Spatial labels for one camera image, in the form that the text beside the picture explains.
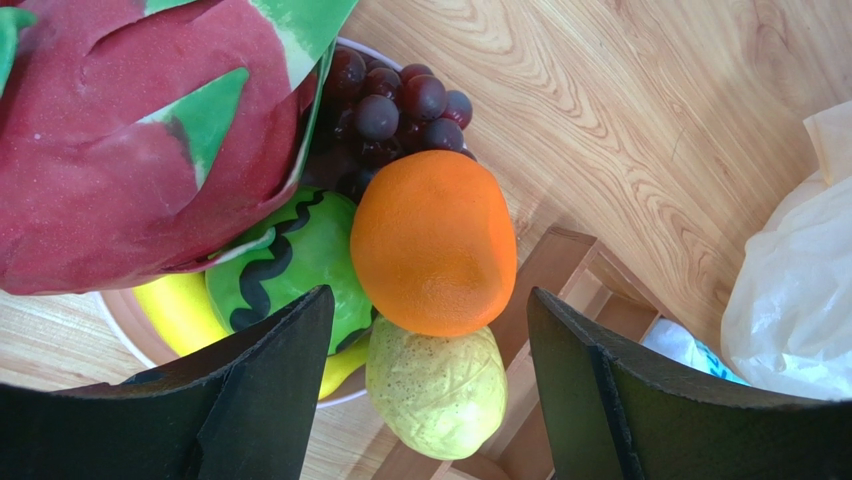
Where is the red dragon fruit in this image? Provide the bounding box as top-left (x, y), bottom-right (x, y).
top-left (1, 1), bottom-right (355, 295)

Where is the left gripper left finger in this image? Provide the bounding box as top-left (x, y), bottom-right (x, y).
top-left (1, 286), bottom-right (334, 479)

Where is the banana print plastic bag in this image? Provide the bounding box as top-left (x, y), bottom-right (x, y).
top-left (721, 103), bottom-right (851, 400)

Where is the pink plate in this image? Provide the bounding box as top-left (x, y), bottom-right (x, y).
top-left (93, 36), bottom-right (407, 409)

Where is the wooden divided tray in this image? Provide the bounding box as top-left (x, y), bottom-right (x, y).
top-left (374, 226), bottom-right (674, 480)

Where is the yellow lemon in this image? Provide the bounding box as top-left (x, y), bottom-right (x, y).
top-left (365, 317), bottom-right (508, 461)

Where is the orange fruit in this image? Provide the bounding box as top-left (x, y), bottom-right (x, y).
top-left (350, 150), bottom-right (518, 337)

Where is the yellow banana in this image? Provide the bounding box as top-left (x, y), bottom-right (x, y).
top-left (132, 273), bottom-right (369, 407)

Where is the small green watermelon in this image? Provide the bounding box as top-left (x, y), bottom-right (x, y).
top-left (205, 186), bottom-right (375, 355)

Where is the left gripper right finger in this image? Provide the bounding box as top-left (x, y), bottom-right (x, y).
top-left (527, 288), bottom-right (851, 479)

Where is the teal blue white sock roll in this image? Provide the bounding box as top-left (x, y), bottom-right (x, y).
top-left (641, 318), bottom-right (748, 386)

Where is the dark red grape bunch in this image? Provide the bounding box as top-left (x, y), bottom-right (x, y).
top-left (302, 45), bottom-right (473, 202)

